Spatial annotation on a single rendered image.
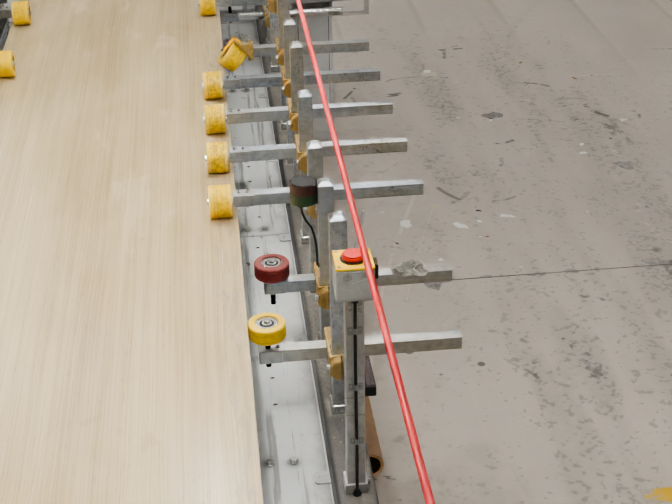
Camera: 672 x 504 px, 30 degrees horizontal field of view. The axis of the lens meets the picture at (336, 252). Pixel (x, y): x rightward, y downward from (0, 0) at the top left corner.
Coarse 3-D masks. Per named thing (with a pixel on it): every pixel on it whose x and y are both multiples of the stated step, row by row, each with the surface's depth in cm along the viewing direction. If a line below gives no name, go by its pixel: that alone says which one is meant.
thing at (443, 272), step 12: (444, 264) 291; (300, 276) 287; (312, 276) 287; (384, 276) 288; (396, 276) 288; (408, 276) 288; (420, 276) 289; (432, 276) 289; (444, 276) 289; (264, 288) 286; (276, 288) 286; (288, 288) 286; (300, 288) 287; (312, 288) 287
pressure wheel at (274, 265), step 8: (264, 256) 286; (272, 256) 286; (280, 256) 286; (256, 264) 283; (264, 264) 284; (272, 264) 283; (280, 264) 283; (288, 264) 284; (256, 272) 283; (264, 272) 281; (272, 272) 281; (280, 272) 282; (288, 272) 284; (264, 280) 282; (272, 280) 282; (280, 280) 283; (272, 296) 288
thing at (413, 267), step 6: (402, 264) 288; (408, 264) 288; (414, 264) 290; (420, 264) 287; (396, 270) 287; (402, 270) 288; (408, 270) 287; (414, 270) 287; (420, 270) 287; (426, 270) 288
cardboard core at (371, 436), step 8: (368, 400) 379; (368, 408) 374; (368, 416) 370; (368, 424) 367; (368, 432) 363; (376, 432) 367; (368, 440) 360; (376, 440) 362; (368, 448) 356; (376, 448) 358; (376, 456) 355; (376, 464) 360; (376, 472) 358
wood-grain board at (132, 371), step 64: (64, 0) 451; (128, 0) 450; (192, 0) 449; (64, 64) 396; (128, 64) 395; (192, 64) 394; (0, 128) 353; (64, 128) 352; (128, 128) 352; (192, 128) 351; (0, 192) 318; (64, 192) 318; (128, 192) 317; (192, 192) 317; (0, 256) 290; (64, 256) 289; (128, 256) 289; (192, 256) 288; (0, 320) 266; (64, 320) 265; (128, 320) 265; (192, 320) 265; (0, 384) 246; (64, 384) 245; (128, 384) 245; (192, 384) 245; (0, 448) 228; (64, 448) 228; (128, 448) 228; (192, 448) 227; (256, 448) 227
